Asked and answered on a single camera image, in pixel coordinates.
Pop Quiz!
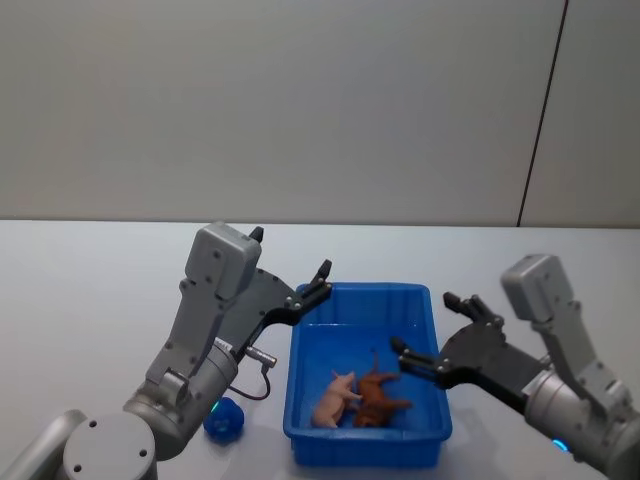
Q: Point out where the pink pig toy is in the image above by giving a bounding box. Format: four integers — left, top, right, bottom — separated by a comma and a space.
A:
310, 369, 364, 430

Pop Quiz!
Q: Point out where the blue rubber toy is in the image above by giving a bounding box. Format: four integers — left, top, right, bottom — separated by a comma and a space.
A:
202, 396, 246, 444

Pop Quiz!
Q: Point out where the brown animal toy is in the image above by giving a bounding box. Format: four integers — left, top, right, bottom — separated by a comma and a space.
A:
352, 349, 414, 430

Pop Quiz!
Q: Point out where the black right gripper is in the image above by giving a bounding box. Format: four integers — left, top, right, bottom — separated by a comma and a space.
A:
389, 291, 545, 415

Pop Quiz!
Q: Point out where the blue plastic bin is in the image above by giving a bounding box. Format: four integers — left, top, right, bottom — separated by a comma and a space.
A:
282, 282, 454, 469

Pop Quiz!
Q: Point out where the thin dark gripper cable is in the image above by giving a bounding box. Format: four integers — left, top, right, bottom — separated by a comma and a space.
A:
228, 347, 279, 402

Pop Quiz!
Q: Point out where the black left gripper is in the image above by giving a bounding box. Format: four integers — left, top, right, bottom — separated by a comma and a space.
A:
218, 226, 335, 355

